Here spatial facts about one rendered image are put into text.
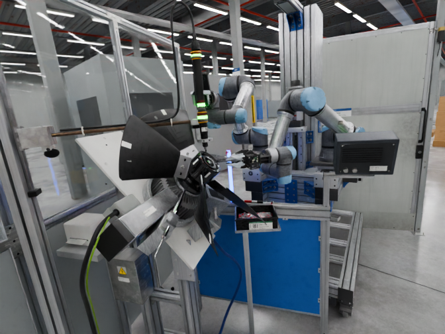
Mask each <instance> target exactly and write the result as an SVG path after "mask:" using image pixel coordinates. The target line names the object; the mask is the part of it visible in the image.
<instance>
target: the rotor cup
mask: <svg viewBox="0 0 445 334"><path fill-rule="evenodd" d="M196 159H198V161H196ZM208 160H210V161H211V164H209V163H208V162H207V161H208ZM194 161H196V163H194ZM193 163H194V164H193ZM220 171H221V169H220V166H219V163H218V162H217V161H216V160H215V158H214V157H213V156H211V155H210V154H209V153H208V152H205V151H200V152H198V153H197V154H196V155H195V156H194V157H193V158H192V159H191V163H190V165H189V169H188V172H187V176H186V178H185V179H182V178H178V180H179V181H180V183H181V184H182V186H183V187H184V188H185V189H187V190H188V191H190V192H191V193H194V194H200V190H197V186H199V174H201V175H202V179H203V182H204V184H203V185H204V187H205V189H206V184H208V183H209V182H210V181H211V180H212V179H213V178H214V177H215V176H216V175H217V174H219V172H220ZM208 173H210V174H209V175H208V176H207V177H205V176H206V175H207V174H208Z"/></svg>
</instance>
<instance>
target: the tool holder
mask: <svg viewBox="0 0 445 334"><path fill-rule="evenodd" d="M190 121H191V123H190V125H191V128H192V129H195V139H197V142H211V141H213V138H211V137H208V138H207V139H201V134H200V125H198V120H197V119H195V120H190Z"/></svg>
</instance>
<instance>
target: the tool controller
mask: <svg viewBox="0 0 445 334"><path fill-rule="evenodd" d="M399 141H400V139H399V138H398V136H397V135H396V134H395V133H394V132H393V131H373V132H358V133H335V138H334V160H333V165H334V171H335V174H362V175H393V172H394V168H395V162H396V157H397V151H398V148H399Z"/></svg>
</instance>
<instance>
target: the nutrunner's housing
mask: <svg viewBox="0 0 445 334"><path fill-rule="evenodd" d="M192 39H193V42H191V51H199V50H200V45H199V42H198V41H197V35H196V34H193V35H192ZM199 125H200V133H201V139H207V138H208V128H207V123H200V124H199ZM202 144H203V147H208V142H202Z"/></svg>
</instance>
